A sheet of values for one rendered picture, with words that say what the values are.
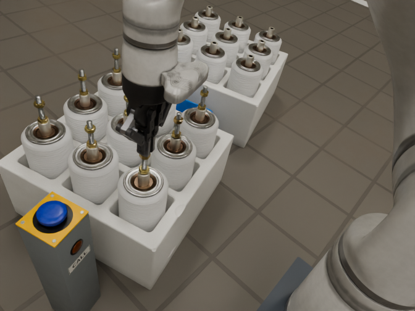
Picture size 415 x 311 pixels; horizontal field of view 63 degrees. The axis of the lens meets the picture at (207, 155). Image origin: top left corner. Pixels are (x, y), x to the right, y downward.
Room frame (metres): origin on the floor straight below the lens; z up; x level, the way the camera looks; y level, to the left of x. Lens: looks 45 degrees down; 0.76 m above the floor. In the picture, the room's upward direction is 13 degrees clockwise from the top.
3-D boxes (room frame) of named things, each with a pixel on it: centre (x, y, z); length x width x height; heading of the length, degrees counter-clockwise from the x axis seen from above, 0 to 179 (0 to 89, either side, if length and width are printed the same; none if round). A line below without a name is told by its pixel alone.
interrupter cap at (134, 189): (0.40, 0.11, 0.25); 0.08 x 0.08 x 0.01
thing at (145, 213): (0.40, 0.11, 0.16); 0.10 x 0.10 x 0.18
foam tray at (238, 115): (1.07, 0.03, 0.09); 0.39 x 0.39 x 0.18; 76
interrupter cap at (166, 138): (0.52, 0.07, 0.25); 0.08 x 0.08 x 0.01
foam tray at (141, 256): (0.55, 0.19, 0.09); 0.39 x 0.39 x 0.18; 73
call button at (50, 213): (0.25, 0.20, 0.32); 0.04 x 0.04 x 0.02
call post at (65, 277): (0.25, 0.20, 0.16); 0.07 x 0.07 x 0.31; 73
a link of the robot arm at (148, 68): (0.40, 0.09, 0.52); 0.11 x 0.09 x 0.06; 72
